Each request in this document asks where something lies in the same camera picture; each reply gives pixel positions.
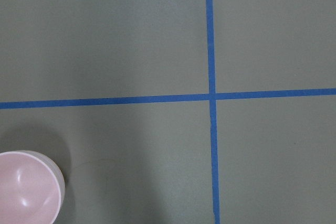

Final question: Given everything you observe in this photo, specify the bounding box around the pink bowl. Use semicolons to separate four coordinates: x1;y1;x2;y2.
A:
1;151;65;223

